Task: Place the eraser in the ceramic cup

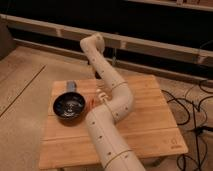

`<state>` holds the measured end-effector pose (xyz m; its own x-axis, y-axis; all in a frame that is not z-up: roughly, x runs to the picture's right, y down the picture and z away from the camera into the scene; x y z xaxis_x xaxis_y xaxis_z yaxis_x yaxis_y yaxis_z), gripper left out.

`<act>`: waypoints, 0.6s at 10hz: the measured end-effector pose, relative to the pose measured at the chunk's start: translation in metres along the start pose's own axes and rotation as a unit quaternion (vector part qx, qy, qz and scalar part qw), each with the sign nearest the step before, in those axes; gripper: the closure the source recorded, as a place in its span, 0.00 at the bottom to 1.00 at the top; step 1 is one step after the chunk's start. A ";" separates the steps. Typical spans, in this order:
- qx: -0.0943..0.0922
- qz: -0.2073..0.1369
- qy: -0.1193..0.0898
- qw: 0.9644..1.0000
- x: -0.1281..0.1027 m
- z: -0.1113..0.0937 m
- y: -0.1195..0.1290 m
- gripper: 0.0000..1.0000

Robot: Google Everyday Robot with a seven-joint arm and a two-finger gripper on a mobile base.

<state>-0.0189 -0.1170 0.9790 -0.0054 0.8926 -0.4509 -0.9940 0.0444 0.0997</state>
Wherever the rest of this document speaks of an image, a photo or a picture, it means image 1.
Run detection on blue grey eraser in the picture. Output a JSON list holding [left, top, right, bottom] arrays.
[[67, 81, 76, 92]]

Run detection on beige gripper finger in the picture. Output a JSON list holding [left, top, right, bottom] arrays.
[[96, 89, 109, 102]]

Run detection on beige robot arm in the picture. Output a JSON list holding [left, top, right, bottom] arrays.
[[80, 33, 146, 171]]

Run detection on black floor cables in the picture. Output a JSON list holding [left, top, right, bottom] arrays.
[[162, 79, 213, 171]]

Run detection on orange small object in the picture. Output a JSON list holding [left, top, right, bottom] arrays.
[[89, 97, 97, 109]]

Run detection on dark ceramic cup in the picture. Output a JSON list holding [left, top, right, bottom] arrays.
[[53, 92, 86, 120]]

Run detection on metal shelf rail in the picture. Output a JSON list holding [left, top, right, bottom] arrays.
[[0, 14, 213, 67]]

